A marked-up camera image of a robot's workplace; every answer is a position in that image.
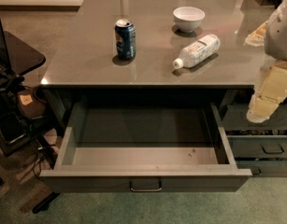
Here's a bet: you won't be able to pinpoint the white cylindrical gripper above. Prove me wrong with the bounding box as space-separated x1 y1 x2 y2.
246 60 287 123

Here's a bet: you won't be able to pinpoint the grey top drawer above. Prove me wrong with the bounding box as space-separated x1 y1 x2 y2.
41 104 251 193

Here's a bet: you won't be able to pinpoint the grey drawer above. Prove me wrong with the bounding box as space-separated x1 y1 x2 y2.
222 105 287 177
41 104 251 193

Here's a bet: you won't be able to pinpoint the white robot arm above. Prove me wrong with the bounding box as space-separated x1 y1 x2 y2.
245 0 287 123

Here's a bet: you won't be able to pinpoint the grey right side drawer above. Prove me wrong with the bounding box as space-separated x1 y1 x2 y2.
222 105 287 177

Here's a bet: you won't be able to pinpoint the white plastic bottle lying down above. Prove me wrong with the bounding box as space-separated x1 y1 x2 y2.
172 34 221 69

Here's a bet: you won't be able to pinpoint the white ceramic bowl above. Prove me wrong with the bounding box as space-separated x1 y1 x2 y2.
173 7 205 33

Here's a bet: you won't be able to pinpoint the blue Pepsi soda can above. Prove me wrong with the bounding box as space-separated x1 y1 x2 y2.
115 19 136 60

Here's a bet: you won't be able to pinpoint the brown box with note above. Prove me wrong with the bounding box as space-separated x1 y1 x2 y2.
17 86 48 119

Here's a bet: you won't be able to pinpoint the black side stand table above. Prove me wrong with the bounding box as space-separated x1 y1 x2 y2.
0 31 62 215

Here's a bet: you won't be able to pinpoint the black cables on floor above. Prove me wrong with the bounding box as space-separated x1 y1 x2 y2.
30 140 58 183

